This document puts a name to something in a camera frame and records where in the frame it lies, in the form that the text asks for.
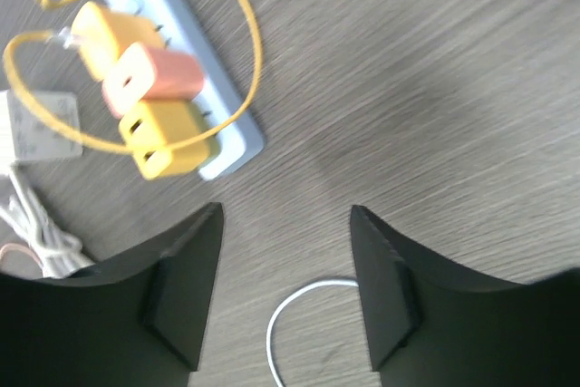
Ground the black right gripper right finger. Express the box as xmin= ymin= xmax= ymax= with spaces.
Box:
xmin=350 ymin=206 xmax=579 ymax=386

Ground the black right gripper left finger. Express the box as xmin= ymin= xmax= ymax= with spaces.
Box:
xmin=1 ymin=203 xmax=224 ymax=386

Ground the thin white blue cable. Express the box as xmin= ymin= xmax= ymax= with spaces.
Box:
xmin=265 ymin=277 xmax=360 ymax=387

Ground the thin pink charging cable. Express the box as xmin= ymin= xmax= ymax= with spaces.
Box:
xmin=0 ymin=242 xmax=42 ymax=270

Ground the yellow usb charger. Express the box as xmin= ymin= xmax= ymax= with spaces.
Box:
xmin=119 ymin=100 xmax=220 ymax=180

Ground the white cube socket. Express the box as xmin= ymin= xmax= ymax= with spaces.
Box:
xmin=1 ymin=90 xmax=83 ymax=170

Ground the pink plug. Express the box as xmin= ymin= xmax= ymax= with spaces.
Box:
xmin=101 ymin=43 xmax=205 ymax=118

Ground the yellow plug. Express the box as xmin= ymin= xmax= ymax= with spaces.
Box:
xmin=71 ymin=1 xmax=165 ymax=82

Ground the blue power strip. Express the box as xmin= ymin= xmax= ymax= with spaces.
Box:
xmin=98 ymin=0 xmax=266 ymax=181

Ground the yellow charging cable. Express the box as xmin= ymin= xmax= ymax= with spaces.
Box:
xmin=3 ymin=0 xmax=264 ymax=155

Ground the white power strip cord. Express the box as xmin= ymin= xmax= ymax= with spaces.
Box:
xmin=0 ymin=160 xmax=94 ymax=279

